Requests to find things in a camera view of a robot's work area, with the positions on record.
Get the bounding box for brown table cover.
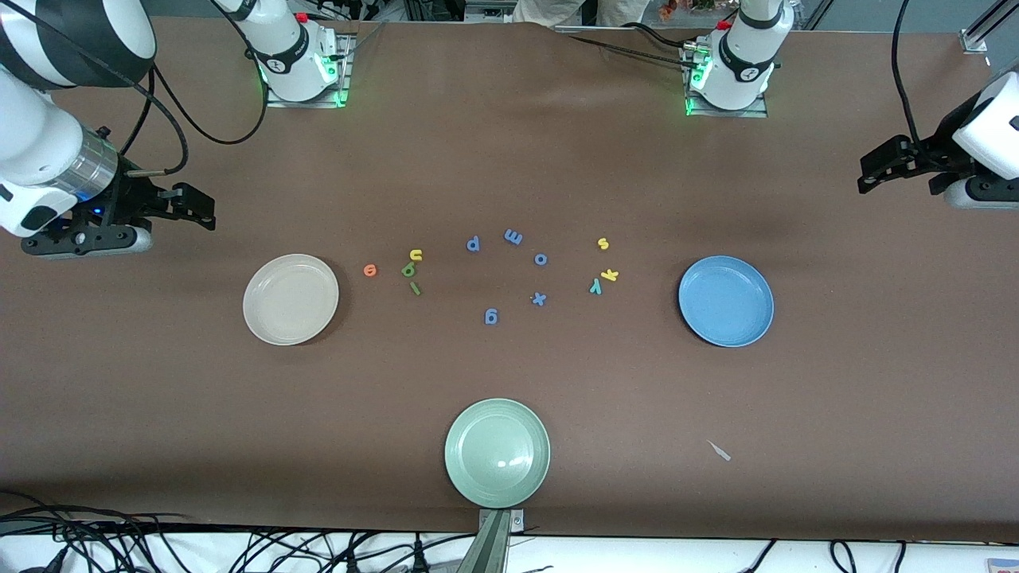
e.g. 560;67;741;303
0;14;1019;542

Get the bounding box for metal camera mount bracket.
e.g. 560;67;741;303
458;508;526;573

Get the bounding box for blue round plate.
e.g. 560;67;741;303
678;255;775;348

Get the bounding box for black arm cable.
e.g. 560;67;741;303
892;0;926;146
16;0;269;177

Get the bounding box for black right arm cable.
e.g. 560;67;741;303
16;0;269;177

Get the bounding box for black cable bundle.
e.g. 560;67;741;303
0;489;478;573

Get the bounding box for aluminium frame profile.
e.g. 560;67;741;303
961;0;1019;53

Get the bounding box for beige round plate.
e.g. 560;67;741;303
243;254;340;346

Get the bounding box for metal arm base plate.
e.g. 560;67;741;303
681;44;769;119
265;32;355;108

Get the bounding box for person in beige trousers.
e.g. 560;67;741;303
513;0;650;26

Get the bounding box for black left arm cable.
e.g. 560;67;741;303
892;0;926;146

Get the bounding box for green round plate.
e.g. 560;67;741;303
444;398;552;509

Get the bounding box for black cable on table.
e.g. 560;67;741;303
557;24;701;68

